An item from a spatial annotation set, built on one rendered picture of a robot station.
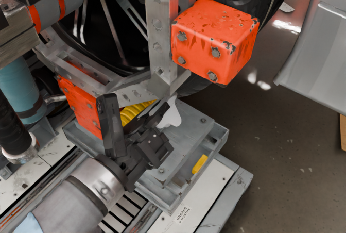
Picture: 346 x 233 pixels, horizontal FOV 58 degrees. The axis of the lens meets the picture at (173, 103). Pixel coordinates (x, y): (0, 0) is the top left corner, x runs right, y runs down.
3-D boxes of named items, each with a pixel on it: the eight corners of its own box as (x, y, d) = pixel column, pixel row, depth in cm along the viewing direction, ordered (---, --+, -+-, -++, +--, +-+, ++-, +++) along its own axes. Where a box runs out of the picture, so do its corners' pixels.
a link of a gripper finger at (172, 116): (188, 110, 67) (161, 139, 62) (172, 88, 65) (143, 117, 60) (197, 108, 64) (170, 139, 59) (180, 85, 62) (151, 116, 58)
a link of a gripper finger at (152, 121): (162, 109, 63) (134, 139, 59) (157, 102, 63) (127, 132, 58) (175, 107, 59) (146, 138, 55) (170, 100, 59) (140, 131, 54)
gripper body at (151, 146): (156, 146, 66) (116, 190, 60) (131, 115, 63) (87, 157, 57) (177, 146, 59) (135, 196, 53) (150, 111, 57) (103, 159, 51)
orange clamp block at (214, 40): (199, 34, 49) (251, 58, 45) (168, 63, 45) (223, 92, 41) (202, -7, 43) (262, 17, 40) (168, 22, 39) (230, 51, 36)
